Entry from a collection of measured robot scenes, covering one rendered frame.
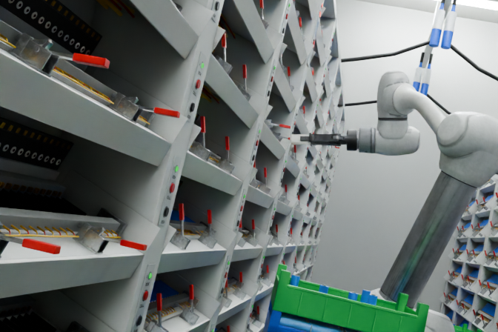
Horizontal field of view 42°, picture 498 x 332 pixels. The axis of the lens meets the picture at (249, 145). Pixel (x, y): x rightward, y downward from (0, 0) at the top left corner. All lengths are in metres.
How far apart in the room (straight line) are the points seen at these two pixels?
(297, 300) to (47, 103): 0.77
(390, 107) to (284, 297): 1.08
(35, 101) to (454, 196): 1.27
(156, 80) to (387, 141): 1.27
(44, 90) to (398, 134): 1.70
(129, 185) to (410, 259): 0.91
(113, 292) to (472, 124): 0.99
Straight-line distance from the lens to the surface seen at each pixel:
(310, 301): 1.32
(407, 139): 2.27
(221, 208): 1.78
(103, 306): 1.13
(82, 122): 0.79
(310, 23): 2.59
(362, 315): 1.34
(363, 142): 2.27
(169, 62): 1.13
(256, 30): 1.60
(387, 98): 2.24
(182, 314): 1.64
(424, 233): 1.77
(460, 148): 1.69
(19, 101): 0.67
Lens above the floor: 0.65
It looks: 6 degrees up
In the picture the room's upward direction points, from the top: 13 degrees clockwise
